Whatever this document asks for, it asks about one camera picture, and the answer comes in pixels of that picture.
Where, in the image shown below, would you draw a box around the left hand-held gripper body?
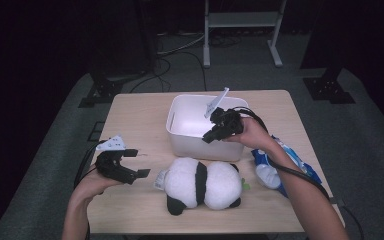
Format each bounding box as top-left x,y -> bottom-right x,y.
94,134 -> 138,186

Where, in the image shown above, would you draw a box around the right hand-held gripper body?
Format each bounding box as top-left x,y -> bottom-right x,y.
203,86 -> 246,138

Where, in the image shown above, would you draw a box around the white plastic bin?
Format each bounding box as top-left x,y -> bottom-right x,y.
165,93 -> 250,163

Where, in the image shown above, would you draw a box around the panda plush toy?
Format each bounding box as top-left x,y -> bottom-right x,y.
152,156 -> 251,217

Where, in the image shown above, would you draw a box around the person's right hand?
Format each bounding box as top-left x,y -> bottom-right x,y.
225,116 -> 275,152

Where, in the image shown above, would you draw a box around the person's left hand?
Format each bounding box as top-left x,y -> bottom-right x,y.
70,164 -> 124,202

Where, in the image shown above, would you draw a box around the black stand base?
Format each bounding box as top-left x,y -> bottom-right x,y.
77,64 -> 125,109
302,65 -> 356,105

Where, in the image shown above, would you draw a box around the white metal stand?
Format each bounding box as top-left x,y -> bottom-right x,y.
202,0 -> 288,69

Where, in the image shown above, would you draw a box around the left hand-held gripper cable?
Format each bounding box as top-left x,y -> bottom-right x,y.
73,140 -> 107,189

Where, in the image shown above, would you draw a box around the hand-held gripper cable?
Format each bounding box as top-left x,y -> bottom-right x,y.
232,106 -> 365,240
73,140 -> 107,189

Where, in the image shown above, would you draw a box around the black floor cables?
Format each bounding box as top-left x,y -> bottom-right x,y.
129,32 -> 208,94

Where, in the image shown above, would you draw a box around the right hand-held gripper cable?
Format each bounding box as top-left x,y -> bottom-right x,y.
232,106 -> 365,240

